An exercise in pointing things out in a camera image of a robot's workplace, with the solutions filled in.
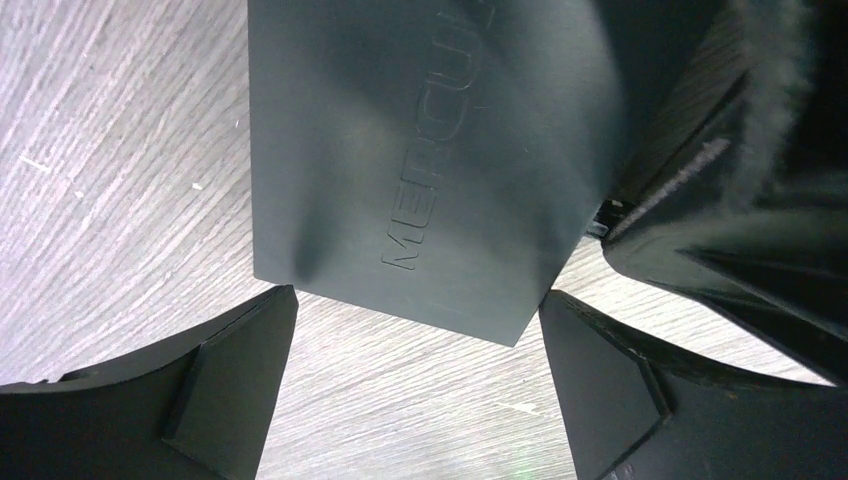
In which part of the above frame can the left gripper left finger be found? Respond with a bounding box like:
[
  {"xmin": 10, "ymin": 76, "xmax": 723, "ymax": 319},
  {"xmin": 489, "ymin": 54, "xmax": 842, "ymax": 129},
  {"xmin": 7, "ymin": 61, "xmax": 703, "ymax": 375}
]
[{"xmin": 1, "ymin": 286, "xmax": 298, "ymax": 479}]

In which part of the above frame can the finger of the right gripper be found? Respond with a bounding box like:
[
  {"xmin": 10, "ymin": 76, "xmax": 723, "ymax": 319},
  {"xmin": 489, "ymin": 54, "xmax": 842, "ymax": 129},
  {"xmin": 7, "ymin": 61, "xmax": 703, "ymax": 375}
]
[{"xmin": 602, "ymin": 1, "xmax": 847, "ymax": 386}]

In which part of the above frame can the black router box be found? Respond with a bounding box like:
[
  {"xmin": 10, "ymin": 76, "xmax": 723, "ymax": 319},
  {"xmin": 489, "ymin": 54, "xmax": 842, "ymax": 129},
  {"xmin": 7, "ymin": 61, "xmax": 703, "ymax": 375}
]
[{"xmin": 246, "ymin": 0, "xmax": 670, "ymax": 348}]

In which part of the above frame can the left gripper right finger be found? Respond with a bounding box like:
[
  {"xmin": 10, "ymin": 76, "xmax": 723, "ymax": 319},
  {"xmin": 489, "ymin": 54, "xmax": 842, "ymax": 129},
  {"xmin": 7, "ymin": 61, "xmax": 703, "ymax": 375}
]
[{"xmin": 539, "ymin": 290, "xmax": 847, "ymax": 479}]

